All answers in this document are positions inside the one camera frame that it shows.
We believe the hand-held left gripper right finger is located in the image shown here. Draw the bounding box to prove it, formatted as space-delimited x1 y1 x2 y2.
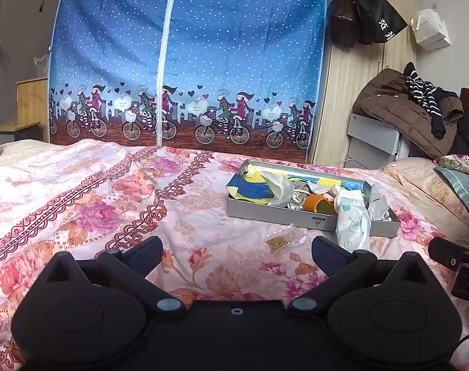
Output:
289 236 428 313

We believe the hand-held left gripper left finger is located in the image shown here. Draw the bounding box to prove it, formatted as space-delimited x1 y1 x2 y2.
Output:
43 236 185 313

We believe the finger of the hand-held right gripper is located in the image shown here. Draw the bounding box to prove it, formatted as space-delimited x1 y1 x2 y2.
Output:
429 237 469 269

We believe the white packet with blue print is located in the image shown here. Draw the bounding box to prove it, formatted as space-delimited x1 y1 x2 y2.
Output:
333 189 372 252

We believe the clear bag with gold contents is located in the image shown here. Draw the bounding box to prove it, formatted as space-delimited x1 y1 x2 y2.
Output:
263 224 306 255

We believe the grey shallow box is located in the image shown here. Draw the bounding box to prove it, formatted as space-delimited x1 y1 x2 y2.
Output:
226 158 400 238

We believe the white plastic bag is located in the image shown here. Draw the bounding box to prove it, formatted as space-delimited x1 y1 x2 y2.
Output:
260 171 297 207

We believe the patterned scrunchie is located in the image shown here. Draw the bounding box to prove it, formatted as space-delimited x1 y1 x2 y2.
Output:
289 189 310 211

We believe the blue pillow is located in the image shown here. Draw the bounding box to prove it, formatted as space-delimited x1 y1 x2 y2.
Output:
435 167 469 225

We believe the floral bedsheet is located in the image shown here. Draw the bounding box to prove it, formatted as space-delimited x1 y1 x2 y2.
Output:
0 139 469 371

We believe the beige floral pillow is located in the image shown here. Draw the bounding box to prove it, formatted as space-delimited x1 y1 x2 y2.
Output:
381 158 469 240

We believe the translucent plastic bag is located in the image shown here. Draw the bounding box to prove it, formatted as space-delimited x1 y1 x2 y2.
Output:
368 183 393 223

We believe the floral cloth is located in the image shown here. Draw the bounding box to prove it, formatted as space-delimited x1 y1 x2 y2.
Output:
433 155 469 178

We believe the yellow and blue cloth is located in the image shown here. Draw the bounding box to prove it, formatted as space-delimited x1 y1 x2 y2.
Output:
230 162 364 205

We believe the grey storage box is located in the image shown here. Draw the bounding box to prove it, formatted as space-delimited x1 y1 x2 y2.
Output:
346 113 413 170

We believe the brown padded jacket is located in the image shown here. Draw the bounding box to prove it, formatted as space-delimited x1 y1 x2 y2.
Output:
352 67 465 159

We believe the wooden wardrobe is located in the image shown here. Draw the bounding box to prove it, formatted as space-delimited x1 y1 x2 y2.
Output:
310 0 418 167

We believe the striped dark garment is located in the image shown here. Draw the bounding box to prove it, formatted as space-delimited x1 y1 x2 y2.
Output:
402 62 459 140

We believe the wooden side table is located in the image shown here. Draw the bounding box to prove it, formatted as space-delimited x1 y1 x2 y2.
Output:
0 121 41 147

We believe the light wooden cabinet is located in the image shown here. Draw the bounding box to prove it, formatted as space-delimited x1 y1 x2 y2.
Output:
16 77 50 142

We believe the clear plastic bag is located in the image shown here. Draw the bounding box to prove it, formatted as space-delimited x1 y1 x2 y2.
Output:
34 55 50 82

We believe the white paper bag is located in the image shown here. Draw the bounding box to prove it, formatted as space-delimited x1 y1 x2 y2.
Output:
411 8 451 51

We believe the blue printed fabric wardrobe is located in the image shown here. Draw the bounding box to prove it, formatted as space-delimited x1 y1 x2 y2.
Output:
47 0 330 163

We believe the brown hanging bag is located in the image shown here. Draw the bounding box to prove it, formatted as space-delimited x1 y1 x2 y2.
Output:
326 0 359 47

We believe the black hanging bag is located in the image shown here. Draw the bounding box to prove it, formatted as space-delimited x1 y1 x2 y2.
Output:
348 0 409 45

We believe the black cable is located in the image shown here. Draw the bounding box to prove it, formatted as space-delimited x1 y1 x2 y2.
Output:
449 332 469 360

